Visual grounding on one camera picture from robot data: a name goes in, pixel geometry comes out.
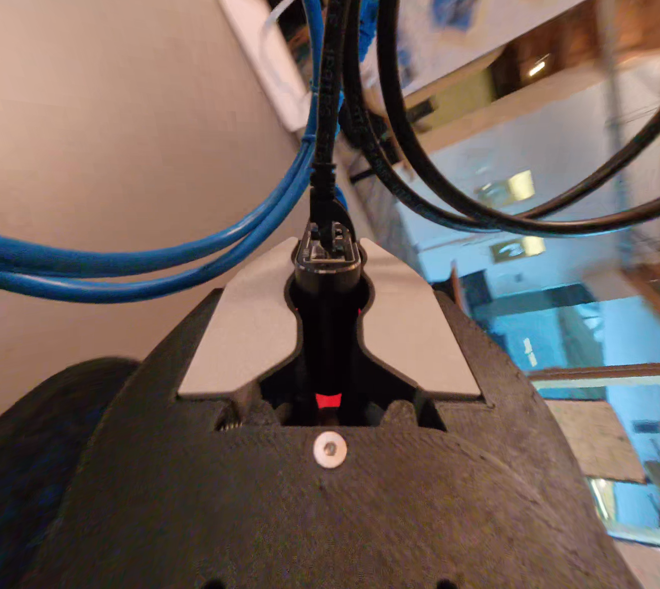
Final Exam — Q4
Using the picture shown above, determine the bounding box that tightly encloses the black wrist rest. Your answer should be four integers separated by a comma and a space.
0, 356, 140, 589

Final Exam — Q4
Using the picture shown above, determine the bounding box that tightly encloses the blue ethernet cable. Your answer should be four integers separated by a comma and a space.
0, 0, 385, 303

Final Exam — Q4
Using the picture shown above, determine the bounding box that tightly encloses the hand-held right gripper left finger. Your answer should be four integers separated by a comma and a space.
177, 237, 302, 398

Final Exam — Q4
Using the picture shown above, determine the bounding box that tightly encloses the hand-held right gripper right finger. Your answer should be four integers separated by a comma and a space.
355, 237, 482, 399

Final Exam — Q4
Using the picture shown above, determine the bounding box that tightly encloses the black cylindrical port adapter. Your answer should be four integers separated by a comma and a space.
293, 219, 364, 394

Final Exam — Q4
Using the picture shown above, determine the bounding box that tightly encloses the black ethernet cable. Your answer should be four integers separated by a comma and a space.
308, 0, 660, 260

